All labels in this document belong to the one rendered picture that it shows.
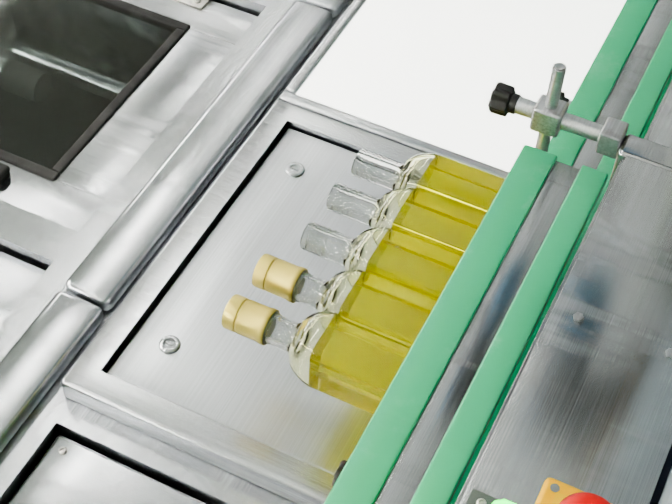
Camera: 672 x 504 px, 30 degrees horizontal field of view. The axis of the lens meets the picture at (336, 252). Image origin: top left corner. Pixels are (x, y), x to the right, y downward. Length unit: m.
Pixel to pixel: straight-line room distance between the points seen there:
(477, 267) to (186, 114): 0.62
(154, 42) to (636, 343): 0.91
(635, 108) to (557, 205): 0.27
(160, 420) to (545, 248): 0.43
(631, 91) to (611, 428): 0.51
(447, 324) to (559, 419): 0.13
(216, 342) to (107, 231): 0.20
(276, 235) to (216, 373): 0.20
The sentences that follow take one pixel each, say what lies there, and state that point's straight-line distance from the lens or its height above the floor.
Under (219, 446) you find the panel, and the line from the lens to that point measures 1.24.
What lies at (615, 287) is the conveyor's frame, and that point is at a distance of 1.03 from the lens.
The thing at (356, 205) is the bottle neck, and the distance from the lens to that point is 1.25.
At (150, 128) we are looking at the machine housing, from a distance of 1.59.
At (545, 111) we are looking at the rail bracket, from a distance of 1.15.
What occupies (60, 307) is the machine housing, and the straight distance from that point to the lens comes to 1.36.
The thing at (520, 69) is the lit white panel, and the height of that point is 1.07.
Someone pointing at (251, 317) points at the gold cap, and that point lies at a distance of 1.15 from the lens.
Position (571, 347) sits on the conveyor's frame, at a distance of 0.99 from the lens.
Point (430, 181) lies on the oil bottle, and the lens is 1.26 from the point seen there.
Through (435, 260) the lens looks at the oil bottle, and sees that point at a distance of 1.19.
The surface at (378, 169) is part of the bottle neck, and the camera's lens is 1.29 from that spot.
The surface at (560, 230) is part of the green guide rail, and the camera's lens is 1.09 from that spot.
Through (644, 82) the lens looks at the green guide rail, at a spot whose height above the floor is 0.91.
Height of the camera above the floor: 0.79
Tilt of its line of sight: 15 degrees up
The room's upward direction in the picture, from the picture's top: 68 degrees counter-clockwise
